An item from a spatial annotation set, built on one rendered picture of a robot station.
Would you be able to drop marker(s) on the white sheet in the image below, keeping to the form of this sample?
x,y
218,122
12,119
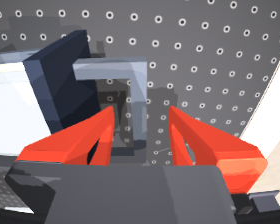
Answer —
x,y
21,120

